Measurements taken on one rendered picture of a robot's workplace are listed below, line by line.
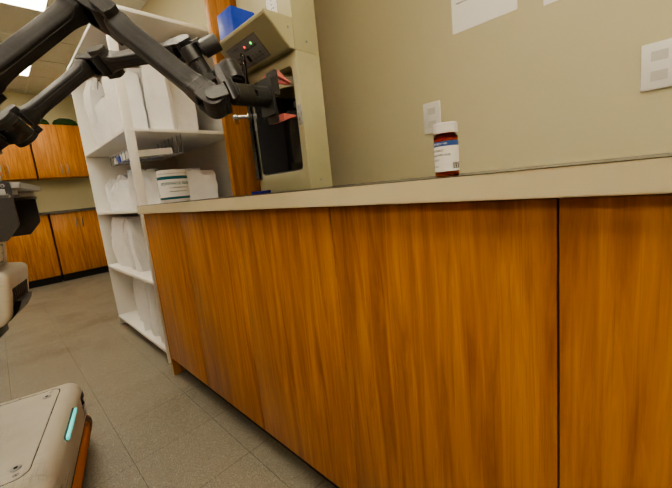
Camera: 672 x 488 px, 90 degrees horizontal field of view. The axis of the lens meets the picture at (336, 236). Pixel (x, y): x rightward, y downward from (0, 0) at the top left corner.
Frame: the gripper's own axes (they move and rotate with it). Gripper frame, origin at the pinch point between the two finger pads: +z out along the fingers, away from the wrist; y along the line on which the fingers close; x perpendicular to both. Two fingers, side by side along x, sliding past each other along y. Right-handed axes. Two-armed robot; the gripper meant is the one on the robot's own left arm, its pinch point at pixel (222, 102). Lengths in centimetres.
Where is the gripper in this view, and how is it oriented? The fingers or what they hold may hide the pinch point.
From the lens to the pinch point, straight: 131.4
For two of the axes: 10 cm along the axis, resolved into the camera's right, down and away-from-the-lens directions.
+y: -8.3, 5.4, -1.2
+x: 2.1, 1.1, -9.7
